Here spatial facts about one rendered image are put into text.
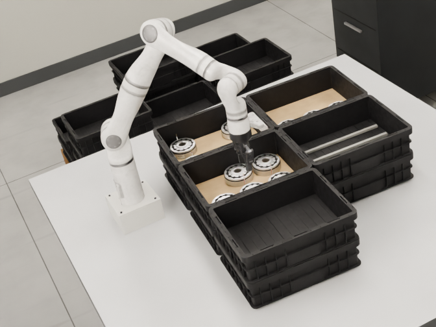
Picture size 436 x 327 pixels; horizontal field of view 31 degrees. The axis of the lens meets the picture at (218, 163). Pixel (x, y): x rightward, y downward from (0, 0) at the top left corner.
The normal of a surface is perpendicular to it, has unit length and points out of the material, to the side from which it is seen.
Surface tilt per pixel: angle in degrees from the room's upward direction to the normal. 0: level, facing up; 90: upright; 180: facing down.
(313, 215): 0
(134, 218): 90
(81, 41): 90
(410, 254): 0
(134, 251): 0
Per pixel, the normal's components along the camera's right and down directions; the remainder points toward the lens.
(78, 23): 0.43, 0.45
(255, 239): -0.17, -0.81
